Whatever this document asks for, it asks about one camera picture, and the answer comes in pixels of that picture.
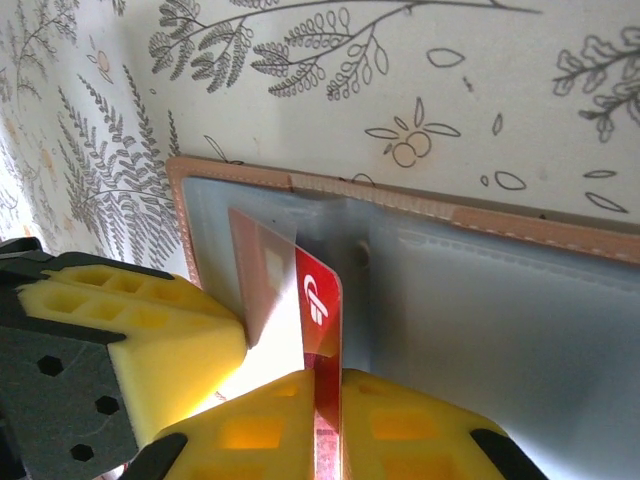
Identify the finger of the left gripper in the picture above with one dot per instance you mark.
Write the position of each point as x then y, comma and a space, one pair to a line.
150, 350

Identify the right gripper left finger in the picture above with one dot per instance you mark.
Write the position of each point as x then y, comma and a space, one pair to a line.
250, 435

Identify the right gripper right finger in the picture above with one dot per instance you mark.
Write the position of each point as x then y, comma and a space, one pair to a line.
410, 440

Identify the floral tablecloth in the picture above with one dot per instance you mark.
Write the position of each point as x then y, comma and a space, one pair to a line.
300, 125

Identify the red VIP chip card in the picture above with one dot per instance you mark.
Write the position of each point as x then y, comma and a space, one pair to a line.
320, 300

